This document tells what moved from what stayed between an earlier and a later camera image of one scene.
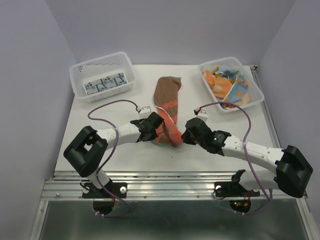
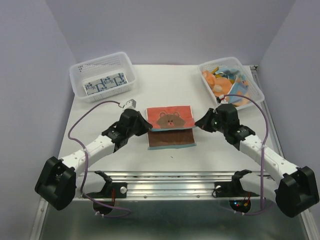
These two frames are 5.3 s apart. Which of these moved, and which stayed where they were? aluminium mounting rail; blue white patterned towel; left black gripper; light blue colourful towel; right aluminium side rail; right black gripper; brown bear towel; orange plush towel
Moved: right black gripper; left black gripper; brown bear towel
Stayed: aluminium mounting rail; right aluminium side rail; light blue colourful towel; blue white patterned towel; orange plush towel
